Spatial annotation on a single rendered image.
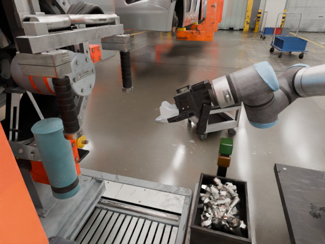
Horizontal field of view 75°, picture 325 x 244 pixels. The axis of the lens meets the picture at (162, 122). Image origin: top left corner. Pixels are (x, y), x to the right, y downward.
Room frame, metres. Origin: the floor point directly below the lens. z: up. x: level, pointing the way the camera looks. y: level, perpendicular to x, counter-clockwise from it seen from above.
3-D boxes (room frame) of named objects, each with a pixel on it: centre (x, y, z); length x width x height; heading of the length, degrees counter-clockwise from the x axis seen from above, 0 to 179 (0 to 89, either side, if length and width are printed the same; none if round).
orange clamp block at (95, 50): (0.98, 0.33, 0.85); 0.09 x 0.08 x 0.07; 165
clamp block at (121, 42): (0.79, 0.16, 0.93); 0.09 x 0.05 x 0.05; 75
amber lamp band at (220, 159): (0.56, -0.20, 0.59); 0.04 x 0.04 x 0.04; 75
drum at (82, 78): (0.66, 0.34, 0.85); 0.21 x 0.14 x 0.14; 75
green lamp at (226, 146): (0.56, -0.20, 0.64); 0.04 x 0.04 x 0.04; 75
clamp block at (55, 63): (0.46, 0.25, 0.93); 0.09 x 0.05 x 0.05; 75
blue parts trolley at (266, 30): (8.96, -4.38, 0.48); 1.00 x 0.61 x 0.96; 78
